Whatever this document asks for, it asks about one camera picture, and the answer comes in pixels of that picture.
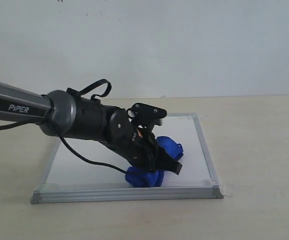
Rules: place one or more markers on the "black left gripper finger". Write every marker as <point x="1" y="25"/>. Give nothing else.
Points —
<point x="170" y="163"/>

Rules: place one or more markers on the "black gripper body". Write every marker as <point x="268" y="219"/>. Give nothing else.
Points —
<point x="141" y="150"/>

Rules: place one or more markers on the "blue microfibre cloth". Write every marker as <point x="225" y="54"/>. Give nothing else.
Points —
<point x="169" y="153"/>

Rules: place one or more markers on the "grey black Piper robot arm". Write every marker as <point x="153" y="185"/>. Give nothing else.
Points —
<point x="67" y="114"/>

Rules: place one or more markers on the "clear tape front right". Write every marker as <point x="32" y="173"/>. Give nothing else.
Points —
<point x="219" y="190"/>

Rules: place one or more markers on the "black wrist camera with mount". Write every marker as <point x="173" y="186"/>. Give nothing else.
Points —
<point x="146" y="116"/>

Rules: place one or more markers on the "white board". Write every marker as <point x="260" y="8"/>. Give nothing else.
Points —
<point x="79" y="181"/>

